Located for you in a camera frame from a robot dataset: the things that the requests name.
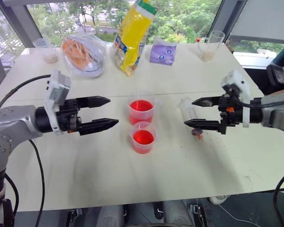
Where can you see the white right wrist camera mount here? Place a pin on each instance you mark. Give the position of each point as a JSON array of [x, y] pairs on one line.
[[240, 81]]

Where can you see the clear plastic syringe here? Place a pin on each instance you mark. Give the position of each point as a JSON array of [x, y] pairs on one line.
[[188, 111]]

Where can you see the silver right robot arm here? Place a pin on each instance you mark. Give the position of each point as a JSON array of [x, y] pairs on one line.
[[277, 116]]

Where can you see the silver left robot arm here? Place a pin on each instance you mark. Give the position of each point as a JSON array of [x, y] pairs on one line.
[[11, 120]]

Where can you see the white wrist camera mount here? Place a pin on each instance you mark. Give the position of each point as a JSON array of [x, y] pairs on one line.
[[240, 81], [55, 91]]

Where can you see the small red capped bottle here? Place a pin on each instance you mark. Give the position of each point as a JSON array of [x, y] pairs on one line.
[[198, 40]]

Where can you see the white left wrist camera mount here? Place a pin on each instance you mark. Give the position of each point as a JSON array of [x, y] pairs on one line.
[[55, 91]]

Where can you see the small clear cup red liquid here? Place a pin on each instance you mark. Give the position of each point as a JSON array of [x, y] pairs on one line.
[[143, 139]]

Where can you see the clear measuring cup with grains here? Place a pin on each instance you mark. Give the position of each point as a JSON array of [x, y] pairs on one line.
[[209, 50]]

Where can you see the black and teal device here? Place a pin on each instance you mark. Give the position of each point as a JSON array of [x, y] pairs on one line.
[[280, 71]]

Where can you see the small plastic cup with powder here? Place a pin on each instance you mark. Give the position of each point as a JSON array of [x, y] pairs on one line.
[[47, 52]]

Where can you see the clear bag with orange contents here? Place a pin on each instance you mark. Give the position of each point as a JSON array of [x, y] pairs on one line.
[[82, 54]]

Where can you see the yellow snack bag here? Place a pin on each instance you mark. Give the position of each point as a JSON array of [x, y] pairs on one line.
[[132, 35]]

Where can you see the large clear cup red liquid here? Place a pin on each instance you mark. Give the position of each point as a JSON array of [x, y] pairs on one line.
[[141, 111]]

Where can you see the white roller blind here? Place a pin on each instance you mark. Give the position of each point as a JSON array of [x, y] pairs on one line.
[[262, 19]]

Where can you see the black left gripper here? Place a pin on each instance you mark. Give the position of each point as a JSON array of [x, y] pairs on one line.
[[68, 118]]

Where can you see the purple packet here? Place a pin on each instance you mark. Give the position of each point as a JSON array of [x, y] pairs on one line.
[[162, 53]]

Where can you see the white table foot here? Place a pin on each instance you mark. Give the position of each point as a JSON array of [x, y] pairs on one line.
[[217, 199]]

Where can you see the grey rounded robot leg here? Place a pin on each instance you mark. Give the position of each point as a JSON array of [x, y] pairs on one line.
[[176, 214], [110, 216]]

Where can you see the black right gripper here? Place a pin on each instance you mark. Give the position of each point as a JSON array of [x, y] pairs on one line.
[[229, 113]]

